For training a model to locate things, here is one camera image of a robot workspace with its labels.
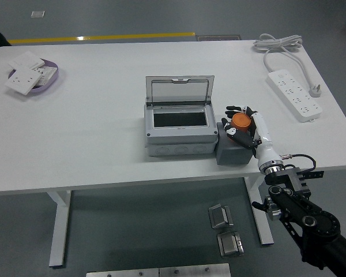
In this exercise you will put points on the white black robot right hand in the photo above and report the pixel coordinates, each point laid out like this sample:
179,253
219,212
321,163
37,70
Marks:
265,144

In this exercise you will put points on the orange cylinder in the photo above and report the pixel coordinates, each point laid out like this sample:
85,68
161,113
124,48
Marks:
240,122

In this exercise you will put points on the grey electrical box clear lid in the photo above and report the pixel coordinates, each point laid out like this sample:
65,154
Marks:
178,138

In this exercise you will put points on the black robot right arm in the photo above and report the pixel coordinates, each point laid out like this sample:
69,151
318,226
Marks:
320,222

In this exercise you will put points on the grey cube with round hole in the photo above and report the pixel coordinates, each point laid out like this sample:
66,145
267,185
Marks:
233,155

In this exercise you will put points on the black table control panel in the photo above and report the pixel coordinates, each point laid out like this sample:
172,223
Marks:
314,174

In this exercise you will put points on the white table leg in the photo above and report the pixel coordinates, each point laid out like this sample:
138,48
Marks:
59,231
265,233

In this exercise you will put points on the metal plate with screws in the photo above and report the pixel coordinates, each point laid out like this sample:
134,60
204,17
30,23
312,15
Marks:
194,271
124,273

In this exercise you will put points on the purple tray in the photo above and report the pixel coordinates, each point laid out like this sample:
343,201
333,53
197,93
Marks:
46,86

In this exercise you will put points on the white panel with label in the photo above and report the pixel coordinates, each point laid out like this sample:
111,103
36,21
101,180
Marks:
47,72

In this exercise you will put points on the white socket panel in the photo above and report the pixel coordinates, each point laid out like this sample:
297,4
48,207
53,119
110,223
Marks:
21,80

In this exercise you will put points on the metal bracket block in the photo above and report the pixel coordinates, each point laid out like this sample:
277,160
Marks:
230,243
220,216

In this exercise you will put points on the white switch panel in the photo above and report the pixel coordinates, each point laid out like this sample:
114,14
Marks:
26,60

